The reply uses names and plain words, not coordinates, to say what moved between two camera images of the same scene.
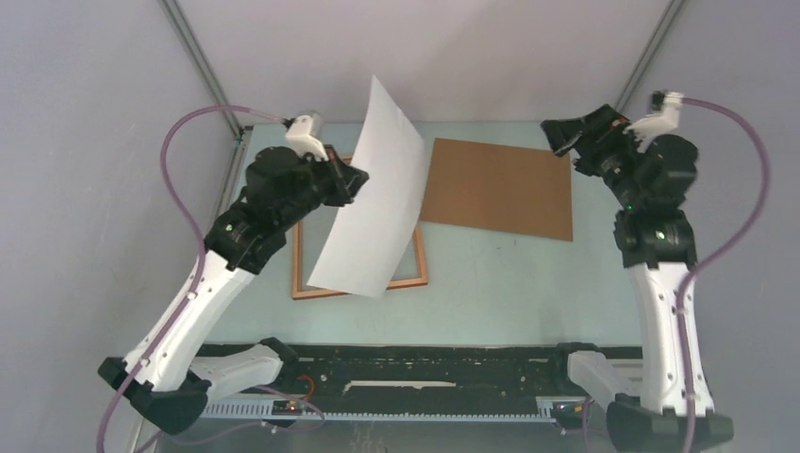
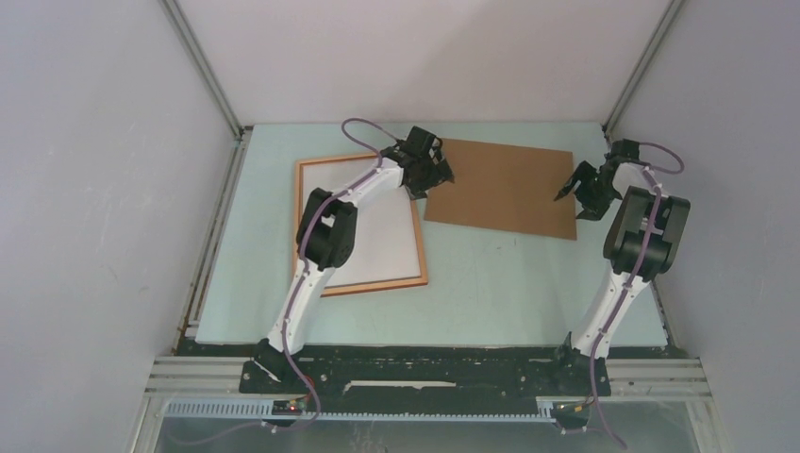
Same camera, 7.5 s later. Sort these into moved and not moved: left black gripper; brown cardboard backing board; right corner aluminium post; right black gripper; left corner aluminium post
Moved: left black gripper; right black gripper
Not moved: brown cardboard backing board; right corner aluminium post; left corner aluminium post
